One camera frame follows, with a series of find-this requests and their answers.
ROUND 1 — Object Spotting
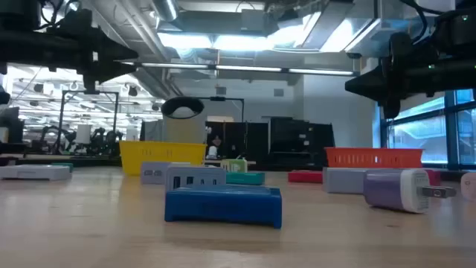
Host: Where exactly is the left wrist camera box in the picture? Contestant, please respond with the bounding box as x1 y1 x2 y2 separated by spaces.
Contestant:
55 7 94 33

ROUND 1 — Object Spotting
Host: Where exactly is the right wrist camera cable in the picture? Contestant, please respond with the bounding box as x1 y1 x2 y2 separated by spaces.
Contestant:
399 0 429 42

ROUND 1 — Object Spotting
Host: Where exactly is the long ceiling light bar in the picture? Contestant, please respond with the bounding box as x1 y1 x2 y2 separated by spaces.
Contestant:
120 60 360 77

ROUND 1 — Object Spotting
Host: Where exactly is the pink wall charger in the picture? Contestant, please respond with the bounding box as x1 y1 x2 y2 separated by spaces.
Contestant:
460 171 476 202

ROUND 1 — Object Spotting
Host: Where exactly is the blue box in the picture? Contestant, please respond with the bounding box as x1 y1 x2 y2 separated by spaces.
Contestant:
164 185 283 229

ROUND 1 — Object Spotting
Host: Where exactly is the background robot station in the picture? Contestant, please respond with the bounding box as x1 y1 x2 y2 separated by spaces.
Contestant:
39 88 122 156

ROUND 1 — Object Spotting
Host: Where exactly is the person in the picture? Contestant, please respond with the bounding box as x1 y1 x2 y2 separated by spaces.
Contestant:
209 134 225 159

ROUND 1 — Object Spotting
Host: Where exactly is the yellow plastic basket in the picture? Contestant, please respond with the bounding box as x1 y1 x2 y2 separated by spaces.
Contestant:
118 140 208 176

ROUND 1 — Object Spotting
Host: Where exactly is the orange plastic basket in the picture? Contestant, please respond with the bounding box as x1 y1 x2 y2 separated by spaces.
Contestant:
324 147 425 169

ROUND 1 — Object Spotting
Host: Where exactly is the silver ventilation duct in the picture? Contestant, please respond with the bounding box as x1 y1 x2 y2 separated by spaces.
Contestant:
150 0 179 22

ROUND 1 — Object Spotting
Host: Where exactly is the large window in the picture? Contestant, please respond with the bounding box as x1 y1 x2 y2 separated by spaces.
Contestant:
379 88 476 169

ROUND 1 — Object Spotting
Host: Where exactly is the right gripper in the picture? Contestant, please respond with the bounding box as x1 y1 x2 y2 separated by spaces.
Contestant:
344 33 440 119

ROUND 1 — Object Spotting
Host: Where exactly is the white box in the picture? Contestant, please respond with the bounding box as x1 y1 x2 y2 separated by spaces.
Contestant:
0 165 72 182

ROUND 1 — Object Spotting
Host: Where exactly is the lavender wall charger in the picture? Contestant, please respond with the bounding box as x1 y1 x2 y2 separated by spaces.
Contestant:
322 167 369 195
164 165 227 191
140 161 176 185

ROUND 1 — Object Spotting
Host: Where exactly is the black partition cabinet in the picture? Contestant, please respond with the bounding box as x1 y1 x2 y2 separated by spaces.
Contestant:
206 115 335 170

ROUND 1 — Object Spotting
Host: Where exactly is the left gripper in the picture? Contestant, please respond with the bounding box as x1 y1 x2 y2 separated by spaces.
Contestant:
48 28 139 94

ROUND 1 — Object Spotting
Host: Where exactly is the red box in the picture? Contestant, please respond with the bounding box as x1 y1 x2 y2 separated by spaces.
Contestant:
425 169 442 187
287 170 324 184

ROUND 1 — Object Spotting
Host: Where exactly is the purple wall charger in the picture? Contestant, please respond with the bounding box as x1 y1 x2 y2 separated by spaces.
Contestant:
363 167 457 214

